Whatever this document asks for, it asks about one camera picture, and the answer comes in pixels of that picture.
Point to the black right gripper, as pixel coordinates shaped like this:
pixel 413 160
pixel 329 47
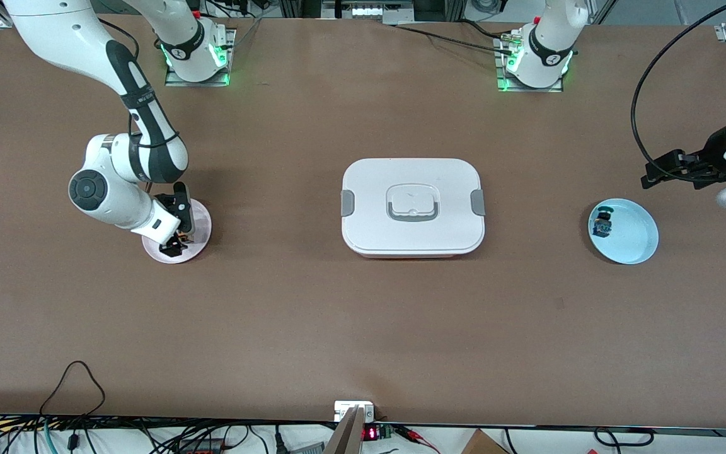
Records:
pixel 174 242

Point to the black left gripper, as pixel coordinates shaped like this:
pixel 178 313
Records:
pixel 713 153

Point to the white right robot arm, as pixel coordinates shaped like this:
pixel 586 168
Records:
pixel 111 202

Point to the white lunch box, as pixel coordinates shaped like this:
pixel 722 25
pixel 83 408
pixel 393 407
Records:
pixel 369 221

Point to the brown cardboard box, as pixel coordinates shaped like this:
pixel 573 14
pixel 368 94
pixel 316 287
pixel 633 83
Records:
pixel 483 444

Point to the pink round plate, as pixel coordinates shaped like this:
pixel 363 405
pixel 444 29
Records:
pixel 203 222

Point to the light blue round plate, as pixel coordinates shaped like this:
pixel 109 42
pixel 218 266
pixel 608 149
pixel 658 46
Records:
pixel 634 239

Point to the small white device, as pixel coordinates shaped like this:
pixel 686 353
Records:
pixel 344 408

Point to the grey power adapter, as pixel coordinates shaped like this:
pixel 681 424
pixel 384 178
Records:
pixel 306 449

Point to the aluminium profile bar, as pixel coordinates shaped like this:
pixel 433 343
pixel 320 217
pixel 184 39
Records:
pixel 347 435

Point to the red digit display board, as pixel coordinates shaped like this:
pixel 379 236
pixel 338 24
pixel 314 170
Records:
pixel 372 433

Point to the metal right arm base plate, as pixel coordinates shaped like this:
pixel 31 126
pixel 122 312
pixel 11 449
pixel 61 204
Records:
pixel 174 81

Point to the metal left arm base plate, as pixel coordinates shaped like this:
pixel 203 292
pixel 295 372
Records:
pixel 527 89

